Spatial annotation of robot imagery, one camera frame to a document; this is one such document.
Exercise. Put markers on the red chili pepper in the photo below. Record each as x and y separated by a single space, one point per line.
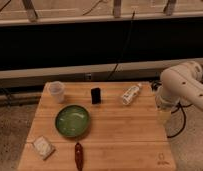
79 156

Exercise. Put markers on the wooden cutting board table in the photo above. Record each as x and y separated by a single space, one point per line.
120 138

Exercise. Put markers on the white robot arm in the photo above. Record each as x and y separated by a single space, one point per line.
178 82

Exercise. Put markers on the clear plastic bottle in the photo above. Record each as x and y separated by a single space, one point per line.
131 93

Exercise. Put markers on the black eraser block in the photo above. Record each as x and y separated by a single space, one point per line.
96 95

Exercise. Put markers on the green round bowl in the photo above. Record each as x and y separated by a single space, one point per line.
72 121

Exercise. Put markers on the clear plastic cup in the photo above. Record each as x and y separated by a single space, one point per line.
56 89

